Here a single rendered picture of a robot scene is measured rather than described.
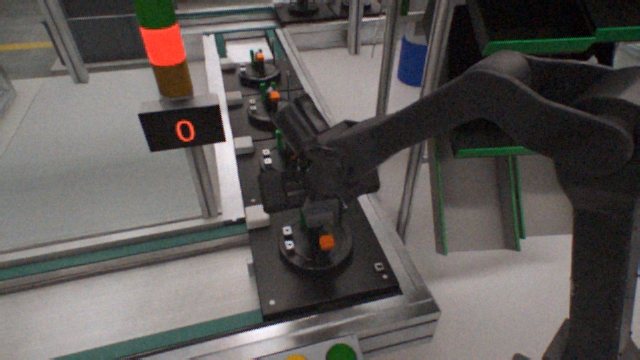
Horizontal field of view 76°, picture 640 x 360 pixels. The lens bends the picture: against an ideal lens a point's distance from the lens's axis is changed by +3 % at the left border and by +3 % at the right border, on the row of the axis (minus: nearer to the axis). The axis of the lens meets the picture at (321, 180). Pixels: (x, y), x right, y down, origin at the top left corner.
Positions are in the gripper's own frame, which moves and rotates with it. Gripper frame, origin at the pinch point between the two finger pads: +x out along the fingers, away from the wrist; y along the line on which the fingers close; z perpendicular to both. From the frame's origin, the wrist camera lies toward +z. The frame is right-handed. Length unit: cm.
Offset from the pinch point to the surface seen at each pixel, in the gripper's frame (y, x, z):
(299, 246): 3.5, 8.3, -9.1
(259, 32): -9, 93, 80
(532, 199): -40.5, 1.8, -9.6
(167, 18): 17.1, -13.4, 24.5
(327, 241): 0.2, -2.3, -9.1
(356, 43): -47, 86, 67
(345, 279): -2.8, 4.8, -16.3
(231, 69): 7, 64, 52
